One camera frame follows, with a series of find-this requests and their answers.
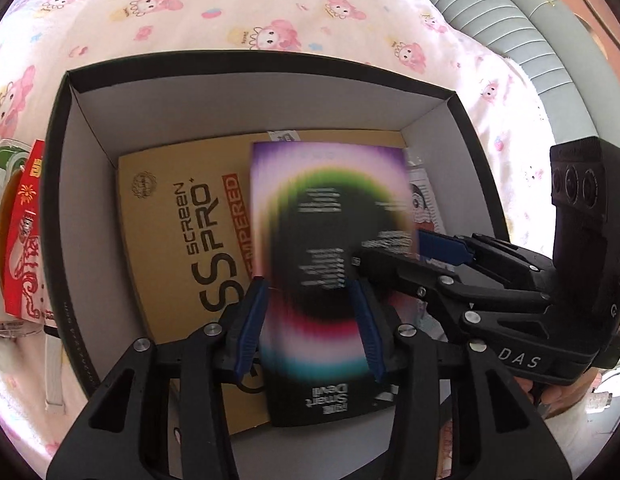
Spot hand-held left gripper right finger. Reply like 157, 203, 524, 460
351, 280, 573, 480

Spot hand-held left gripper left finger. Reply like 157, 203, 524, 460
46, 277, 271, 480

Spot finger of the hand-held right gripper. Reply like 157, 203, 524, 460
355, 246, 553, 356
418, 229, 557, 295

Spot rainbow print black carton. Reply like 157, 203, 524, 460
250, 141, 421, 428

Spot black cardboard box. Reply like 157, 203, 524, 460
40, 50, 513, 461

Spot person's right hand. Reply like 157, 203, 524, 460
520, 367, 598, 420

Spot white cartoon card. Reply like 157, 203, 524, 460
406, 157, 447, 237

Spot person's leg in pink pyjamas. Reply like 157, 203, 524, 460
437, 420, 472, 480

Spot tan flat carton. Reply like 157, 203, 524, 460
117, 130, 407, 436

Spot grey padded headboard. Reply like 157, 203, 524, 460
425, 0, 617, 153

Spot red printed packet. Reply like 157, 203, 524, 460
4, 140, 49, 322

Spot clear phone case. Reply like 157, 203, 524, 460
0, 137, 47, 342

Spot pink cartoon printed blanket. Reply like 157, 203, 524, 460
0, 0, 591, 480

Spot white watch strap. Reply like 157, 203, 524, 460
44, 330, 67, 407

